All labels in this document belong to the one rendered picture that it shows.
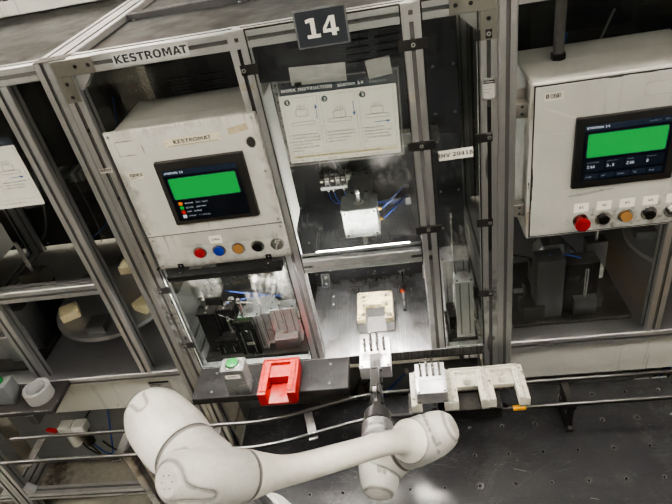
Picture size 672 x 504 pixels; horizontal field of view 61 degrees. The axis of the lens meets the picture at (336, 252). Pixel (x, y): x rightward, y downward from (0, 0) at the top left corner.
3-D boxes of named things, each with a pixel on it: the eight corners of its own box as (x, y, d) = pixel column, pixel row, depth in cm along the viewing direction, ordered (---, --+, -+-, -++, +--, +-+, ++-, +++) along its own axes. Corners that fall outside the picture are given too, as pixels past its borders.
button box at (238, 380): (228, 395, 191) (218, 371, 184) (232, 377, 197) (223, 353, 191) (251, 393, 190) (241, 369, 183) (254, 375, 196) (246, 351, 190)
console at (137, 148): (158, 275, 174) (97, 138, 148) (182, 224, 197) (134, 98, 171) (291, 260, 169) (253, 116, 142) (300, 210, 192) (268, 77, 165)
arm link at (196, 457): (272, 461, 107) (232, 423, 116) (195, 467, 94) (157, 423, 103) (245, 522, 108) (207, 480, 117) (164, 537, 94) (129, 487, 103)
